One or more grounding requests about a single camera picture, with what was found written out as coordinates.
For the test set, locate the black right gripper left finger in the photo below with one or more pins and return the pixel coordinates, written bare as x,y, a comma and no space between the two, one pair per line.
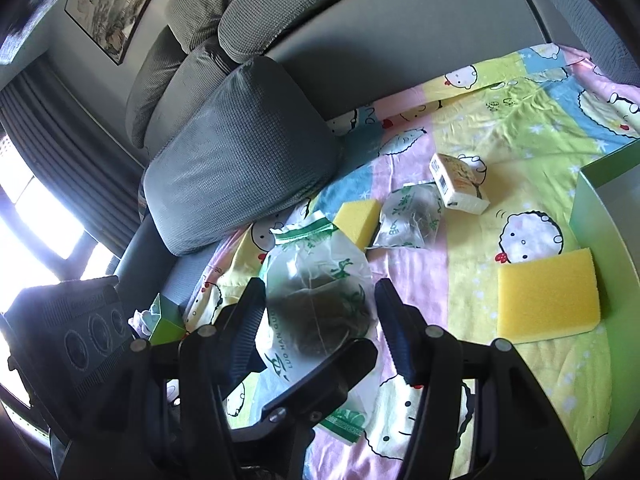
160,414

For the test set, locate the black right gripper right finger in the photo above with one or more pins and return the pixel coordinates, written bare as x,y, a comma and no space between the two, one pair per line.
517,433

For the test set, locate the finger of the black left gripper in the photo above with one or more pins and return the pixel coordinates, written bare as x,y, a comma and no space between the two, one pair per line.
275,447

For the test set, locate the yellow sponge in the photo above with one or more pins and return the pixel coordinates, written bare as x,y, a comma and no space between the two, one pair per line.
548,298

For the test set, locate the large clear tea bag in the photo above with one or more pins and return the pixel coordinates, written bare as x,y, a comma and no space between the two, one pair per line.
319,295

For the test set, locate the small clear tea bag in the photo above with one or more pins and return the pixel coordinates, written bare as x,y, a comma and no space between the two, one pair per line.
410,217

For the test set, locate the yellow sponge one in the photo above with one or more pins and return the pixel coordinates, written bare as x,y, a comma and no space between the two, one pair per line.
358,220

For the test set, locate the white tissue pack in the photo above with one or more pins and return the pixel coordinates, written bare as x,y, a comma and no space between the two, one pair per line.
459,182

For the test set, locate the green tissue box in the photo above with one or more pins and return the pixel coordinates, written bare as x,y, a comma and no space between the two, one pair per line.
162,323

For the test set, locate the dark grey curtain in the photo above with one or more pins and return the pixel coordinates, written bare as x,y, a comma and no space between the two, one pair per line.
69,152

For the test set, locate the cartoon print bed sheet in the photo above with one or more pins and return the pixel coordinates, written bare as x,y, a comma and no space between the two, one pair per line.
534,131

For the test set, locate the green cardboard box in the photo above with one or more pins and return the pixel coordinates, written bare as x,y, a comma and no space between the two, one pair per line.
605,218

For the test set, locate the grey pillow left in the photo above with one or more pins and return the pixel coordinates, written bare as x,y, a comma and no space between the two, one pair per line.
255,147

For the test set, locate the grey pillow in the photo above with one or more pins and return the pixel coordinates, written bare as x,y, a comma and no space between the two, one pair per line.
601,41
255,147

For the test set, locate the framed landscape painting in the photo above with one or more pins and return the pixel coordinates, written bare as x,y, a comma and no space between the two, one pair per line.
112,5

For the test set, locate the grey pillow right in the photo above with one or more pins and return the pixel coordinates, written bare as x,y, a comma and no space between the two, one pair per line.
601,41

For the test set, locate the grey sofa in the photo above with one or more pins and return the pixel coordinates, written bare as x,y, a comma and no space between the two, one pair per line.
345,54

